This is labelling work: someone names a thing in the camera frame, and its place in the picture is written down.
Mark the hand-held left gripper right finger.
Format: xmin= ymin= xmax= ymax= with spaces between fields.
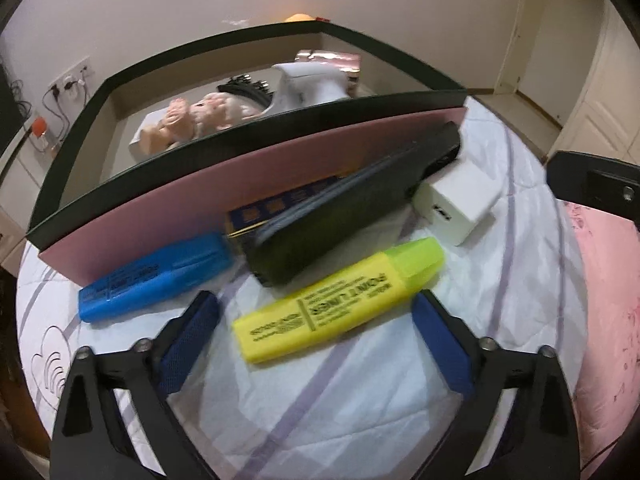
xmin=411 ymin=289 xmax=581 ymax=480

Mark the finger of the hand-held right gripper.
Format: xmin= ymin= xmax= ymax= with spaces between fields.
xmin=546 ymin=150 xmax=640 ymax=223

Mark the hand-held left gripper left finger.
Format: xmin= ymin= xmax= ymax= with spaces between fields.
xmin=48 ymin=290 xmax=223 ymax=480

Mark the blue highlighter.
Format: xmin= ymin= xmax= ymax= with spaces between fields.
xmin=77 ymin=232 xmax=236 ymax=323

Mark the yellow highlighter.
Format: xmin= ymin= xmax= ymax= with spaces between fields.
xmin=232 ymin=237 xmax=446 ymax=365

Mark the white charger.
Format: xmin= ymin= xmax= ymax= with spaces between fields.
xmin=412 ymin=157 xmax=501 ymax=247

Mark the pink box with black rim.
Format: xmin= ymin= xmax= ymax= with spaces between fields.
xmin=25 ymin=21 xmax=468 ymax=291

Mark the dark blue gold box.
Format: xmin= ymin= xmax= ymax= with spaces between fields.
xmin=225 ymin=175 xmax=346 ymax=241

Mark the black remote control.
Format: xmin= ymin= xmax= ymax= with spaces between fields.
xmin=245 ymin=121 xmax=462 ymax=288

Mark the small white box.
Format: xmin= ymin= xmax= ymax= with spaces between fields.
xmin=129 ymin=110 xmax=173 ymax=161

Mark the pink pig doll figure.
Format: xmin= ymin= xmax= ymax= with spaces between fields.
xmin=140 ymin=91 xmax=261 ymax=153

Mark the rose gold metal tin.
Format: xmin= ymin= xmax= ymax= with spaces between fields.
xmin=295 ymin=49 xmax=362 ymax=96

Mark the white wardrobe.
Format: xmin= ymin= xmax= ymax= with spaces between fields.
xmin=547 ymin=25 xmax=640 ymax=166

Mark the white striped cloth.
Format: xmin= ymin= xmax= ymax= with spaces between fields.
xmin=15 ymin=97 xmax=588 ymax=480

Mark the pink blanket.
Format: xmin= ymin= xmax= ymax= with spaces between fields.
xmin=562 ymin=200 xmax=640 ymax=471

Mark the white door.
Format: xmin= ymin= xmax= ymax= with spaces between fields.
xmin=497 ymin=0 xmax=608 ymax=126

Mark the white side cabinet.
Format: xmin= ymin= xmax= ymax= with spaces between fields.
xmin=0 ymin=127 xmax=41 ymax=281

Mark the orange capped bottle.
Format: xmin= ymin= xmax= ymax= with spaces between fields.
xmin=31 ymin=116 xmax=51 ymax=153

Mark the white wall socket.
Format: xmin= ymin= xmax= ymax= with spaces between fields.
xmin=47 ymin=56 xmax=96 ymax=93

